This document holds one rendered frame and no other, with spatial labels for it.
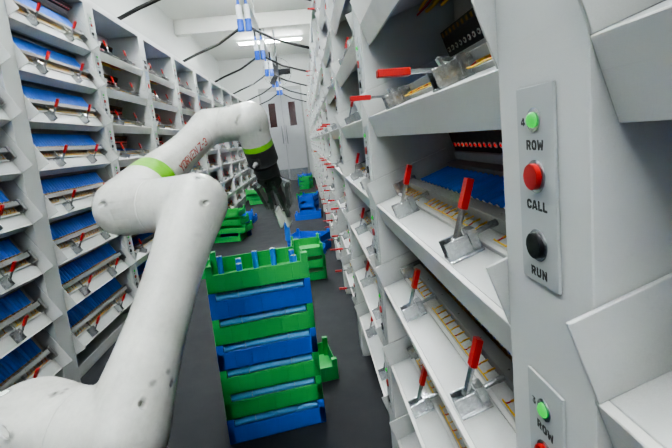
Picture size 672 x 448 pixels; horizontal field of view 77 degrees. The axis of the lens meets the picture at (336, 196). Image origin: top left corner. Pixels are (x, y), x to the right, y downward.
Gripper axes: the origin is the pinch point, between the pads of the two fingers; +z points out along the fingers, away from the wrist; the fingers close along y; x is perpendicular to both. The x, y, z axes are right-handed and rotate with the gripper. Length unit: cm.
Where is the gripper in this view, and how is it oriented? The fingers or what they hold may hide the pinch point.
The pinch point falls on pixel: (283, 216)
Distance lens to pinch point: 140.1
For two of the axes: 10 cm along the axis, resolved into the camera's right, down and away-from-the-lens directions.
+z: 2.2, 8.2, 5.2
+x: 2.3, -5.6, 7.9
